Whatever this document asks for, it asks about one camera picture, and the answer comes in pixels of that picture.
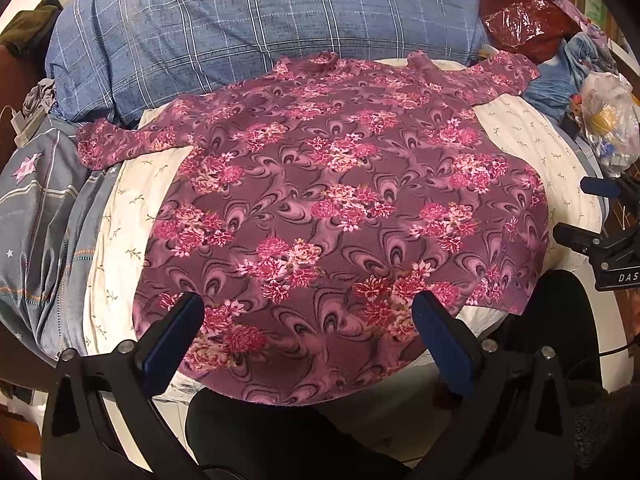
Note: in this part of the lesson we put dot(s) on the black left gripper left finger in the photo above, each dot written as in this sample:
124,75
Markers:
79,440

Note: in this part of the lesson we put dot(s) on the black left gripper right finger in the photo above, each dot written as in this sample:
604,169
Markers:
514,422

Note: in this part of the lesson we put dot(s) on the blue denim garment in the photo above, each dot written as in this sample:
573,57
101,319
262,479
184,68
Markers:
562,76

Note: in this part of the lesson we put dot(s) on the grey star-print bedsheet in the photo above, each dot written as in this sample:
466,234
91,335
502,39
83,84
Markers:
51,211

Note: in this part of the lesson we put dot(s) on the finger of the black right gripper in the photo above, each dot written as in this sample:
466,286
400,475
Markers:
600,187
578,239

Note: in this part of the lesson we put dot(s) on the white charger with cable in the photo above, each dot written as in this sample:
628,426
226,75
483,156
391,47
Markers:
24,127

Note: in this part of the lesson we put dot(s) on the olive green cloth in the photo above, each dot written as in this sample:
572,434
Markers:
29,27

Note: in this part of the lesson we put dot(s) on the dark red plastic bag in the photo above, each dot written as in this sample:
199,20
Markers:
534,28

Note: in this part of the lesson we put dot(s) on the purple floral shirt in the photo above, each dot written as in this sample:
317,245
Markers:
325,209

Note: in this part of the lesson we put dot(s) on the cream leaf-print blanket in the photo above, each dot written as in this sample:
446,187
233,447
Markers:
540,154

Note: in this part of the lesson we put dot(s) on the clear plastic bag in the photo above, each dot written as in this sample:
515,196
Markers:
611,122

